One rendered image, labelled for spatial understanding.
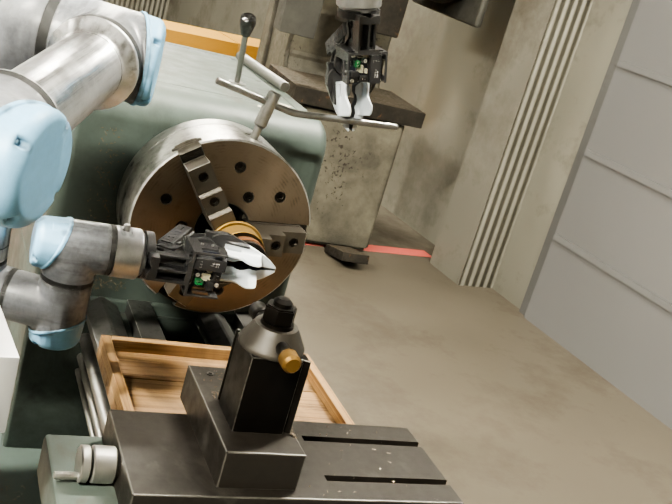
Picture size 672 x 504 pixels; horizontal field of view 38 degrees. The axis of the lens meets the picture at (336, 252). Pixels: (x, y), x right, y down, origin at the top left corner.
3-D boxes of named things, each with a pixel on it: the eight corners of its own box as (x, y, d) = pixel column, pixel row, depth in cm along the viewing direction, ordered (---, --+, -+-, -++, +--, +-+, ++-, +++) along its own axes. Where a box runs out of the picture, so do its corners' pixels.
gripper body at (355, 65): (344, 89, 161) (348, 14, 157) (327, 76, 169) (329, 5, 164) (387, 86, 164) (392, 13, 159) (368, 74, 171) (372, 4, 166)
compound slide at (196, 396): (179, 397, 130) (188, 363, 129) (250, 402, 135) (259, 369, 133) (216, 488, 113) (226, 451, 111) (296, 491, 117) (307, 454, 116)
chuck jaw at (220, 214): (198, 213, 166) (172, 151, 160) (225, 201, 167) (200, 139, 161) (213, 237, 156) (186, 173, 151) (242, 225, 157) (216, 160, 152)
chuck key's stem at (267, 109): (242, 153, 165) (271, 90, 162) (239, 149, 167) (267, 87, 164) (253, 157, 166) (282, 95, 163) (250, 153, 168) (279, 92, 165)
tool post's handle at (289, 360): (269, 355, 114) (274, 337, 113) (287, 356, 115) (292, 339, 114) (280, 374, 110) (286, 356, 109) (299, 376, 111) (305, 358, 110)
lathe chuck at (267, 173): (90, 262, 169) (163, 96, 162) (250, 311, 184) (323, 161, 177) (97, 284, 161) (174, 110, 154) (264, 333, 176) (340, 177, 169)
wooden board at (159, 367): (96, 356, 157) (101, 334, 156) (301, 373, 172) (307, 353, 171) (125, 463, 132) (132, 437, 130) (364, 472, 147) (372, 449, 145)
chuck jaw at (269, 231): (237, 210, 168) (302, 215, 173) (232, 237, 170) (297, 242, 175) (255, 234, 159) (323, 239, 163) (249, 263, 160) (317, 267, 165)
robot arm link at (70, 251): (26, 258, 143) (36, 203, 140) (102, 268, 147) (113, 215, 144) (28, 280, 136) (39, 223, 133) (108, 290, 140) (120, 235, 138)
